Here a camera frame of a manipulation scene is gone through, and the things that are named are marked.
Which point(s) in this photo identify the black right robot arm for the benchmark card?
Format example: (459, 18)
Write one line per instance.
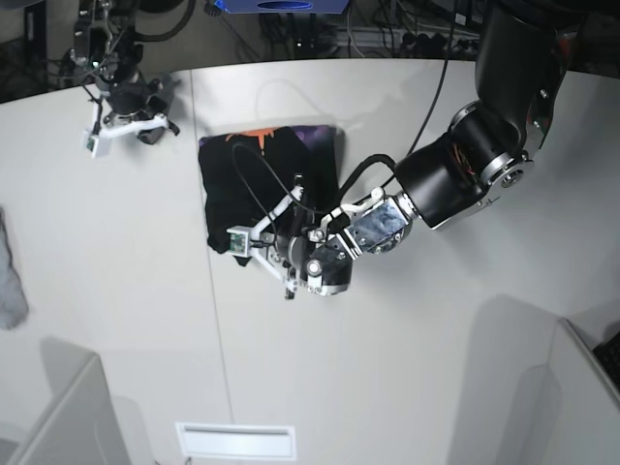
(108, 49)

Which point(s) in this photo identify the blue box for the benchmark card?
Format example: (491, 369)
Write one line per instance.
(283, 6)

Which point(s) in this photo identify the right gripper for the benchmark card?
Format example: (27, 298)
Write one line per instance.
(140, 99)

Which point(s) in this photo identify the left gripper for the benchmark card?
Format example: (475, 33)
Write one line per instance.
(300, 251)

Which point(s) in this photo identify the grey cloth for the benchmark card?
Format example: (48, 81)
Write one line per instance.
(14, 306)

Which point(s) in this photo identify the black keyboard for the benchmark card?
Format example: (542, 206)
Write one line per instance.
(608, 355)

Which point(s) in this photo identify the white partition panel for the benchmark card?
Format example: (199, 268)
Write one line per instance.
(78, 425)
(587, 427)

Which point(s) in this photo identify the white partition panel right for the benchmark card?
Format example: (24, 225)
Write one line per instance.
(587, 427)

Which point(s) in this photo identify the white partition panel left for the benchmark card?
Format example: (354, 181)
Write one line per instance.
(78, 425)

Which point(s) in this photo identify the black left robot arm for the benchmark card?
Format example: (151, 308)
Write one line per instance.
(525, 50)

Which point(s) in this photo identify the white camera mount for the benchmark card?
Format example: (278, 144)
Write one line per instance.
(98, 137)
(259, 242)

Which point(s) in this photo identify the black T-shirt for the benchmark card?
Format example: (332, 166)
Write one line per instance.
(243, 174)

